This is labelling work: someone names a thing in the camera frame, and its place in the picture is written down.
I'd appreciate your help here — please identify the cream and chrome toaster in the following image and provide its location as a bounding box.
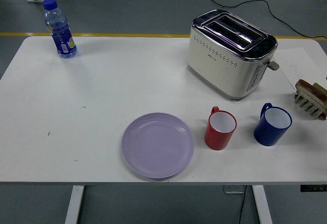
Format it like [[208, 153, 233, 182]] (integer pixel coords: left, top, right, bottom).
[[186, 9, 281, 102]]

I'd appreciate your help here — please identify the bread slice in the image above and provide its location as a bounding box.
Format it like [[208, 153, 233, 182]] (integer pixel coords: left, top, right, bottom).
[[295, 79, 327, 107]]

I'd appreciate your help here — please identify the lilac round plate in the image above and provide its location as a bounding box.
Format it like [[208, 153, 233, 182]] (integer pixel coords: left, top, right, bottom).
[[121, 112, 195, 180]]

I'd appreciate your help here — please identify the red enamel mug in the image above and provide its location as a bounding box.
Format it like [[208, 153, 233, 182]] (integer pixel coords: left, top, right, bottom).
[[204, 106, 238, 151]]

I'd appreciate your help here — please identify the blue enamel mug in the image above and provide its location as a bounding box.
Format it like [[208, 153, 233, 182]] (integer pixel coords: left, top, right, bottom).
[[253, 103, 293, 147]]

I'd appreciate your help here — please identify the clear water bottle blue label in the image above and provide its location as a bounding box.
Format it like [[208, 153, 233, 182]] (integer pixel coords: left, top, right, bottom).
[[42, 0, 78, 59]]

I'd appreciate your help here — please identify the white table leg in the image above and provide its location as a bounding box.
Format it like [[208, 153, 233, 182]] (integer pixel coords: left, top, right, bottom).
[[251, 185, 273, 224], [64, 185, 85, 224]]

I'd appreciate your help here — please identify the white paper sheet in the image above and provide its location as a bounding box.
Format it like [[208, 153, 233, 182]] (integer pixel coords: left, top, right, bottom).
[[275, 46, 327, 91]]

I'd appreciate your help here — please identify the silver metal toast rack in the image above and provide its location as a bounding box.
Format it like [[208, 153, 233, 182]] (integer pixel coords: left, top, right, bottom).
[[293, 93, 327, 121]]

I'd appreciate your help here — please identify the black table control box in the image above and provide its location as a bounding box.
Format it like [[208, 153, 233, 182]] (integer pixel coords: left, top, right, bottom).
[[300, 184, 327, 193]]

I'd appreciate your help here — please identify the clear plastic bracket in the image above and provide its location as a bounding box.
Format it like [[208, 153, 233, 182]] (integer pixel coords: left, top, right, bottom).
[[223, 185, 246, 194]]

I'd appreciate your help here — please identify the long black floor cable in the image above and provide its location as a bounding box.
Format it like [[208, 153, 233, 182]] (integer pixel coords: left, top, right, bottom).
[[201, 0, 327, 41]]

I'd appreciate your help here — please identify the black cable under table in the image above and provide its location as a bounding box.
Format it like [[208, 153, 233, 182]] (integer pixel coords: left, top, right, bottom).
[[239, 185, 247, 224]]

